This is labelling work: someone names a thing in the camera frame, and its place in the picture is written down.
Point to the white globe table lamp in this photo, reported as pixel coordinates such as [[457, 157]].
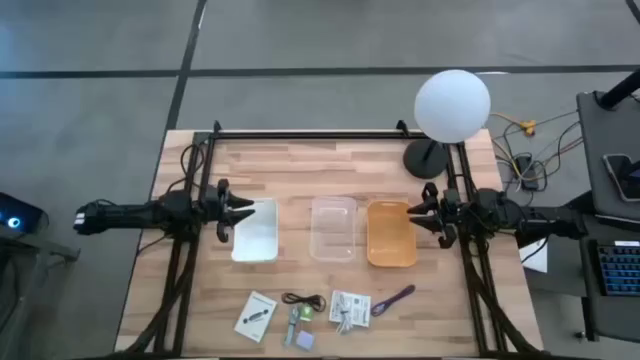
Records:
[[451, 106]]

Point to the black keyboard with blue keys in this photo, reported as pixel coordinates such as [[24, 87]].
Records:
[[620, 270]]

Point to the dark grey desk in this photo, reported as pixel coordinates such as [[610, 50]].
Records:
[[597, 150]]

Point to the bagged acer leaflet pack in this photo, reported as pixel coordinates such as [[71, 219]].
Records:
[[352, 307]]

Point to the white plastic bin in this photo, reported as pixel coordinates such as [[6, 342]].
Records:
[[257, 235]]

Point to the black aluminium rig frame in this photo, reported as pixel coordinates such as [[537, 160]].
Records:
[[300, 135]]

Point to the white paper sheet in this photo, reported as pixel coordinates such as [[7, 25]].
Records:
[[534, 260]]

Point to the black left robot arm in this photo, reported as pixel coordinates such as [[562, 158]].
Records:
[[130, 215]]

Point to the black device with blue light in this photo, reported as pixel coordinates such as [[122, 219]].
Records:
[[17, 212]]

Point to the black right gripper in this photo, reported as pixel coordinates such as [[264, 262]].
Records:
[[446, 217]]

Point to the lavender white square adapter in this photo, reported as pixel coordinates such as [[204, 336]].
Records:
[[305, 340]]

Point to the orange plastic bin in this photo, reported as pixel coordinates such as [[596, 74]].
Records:
[[391, 235]]

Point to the black power adapter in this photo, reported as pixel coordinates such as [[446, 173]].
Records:
[[526, 172]]

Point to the clear plastic bin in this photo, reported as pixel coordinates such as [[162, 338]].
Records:
[[333, 230]]

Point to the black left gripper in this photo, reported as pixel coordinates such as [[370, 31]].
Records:
[[223, 220]]

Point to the black slanted pole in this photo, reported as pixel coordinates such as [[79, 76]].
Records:
[[620, 90]]

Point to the grey side stand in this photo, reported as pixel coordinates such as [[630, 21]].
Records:
[[30, 280]]

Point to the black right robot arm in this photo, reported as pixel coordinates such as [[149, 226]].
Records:
[[520, 217]]

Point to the white packet with pen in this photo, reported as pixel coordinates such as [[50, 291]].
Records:
[[255, 316]]

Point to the white and green charger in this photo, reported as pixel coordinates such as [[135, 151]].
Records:
[[306, 313]]

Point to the smartphone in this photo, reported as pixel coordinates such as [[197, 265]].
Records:
[[620, 175]]

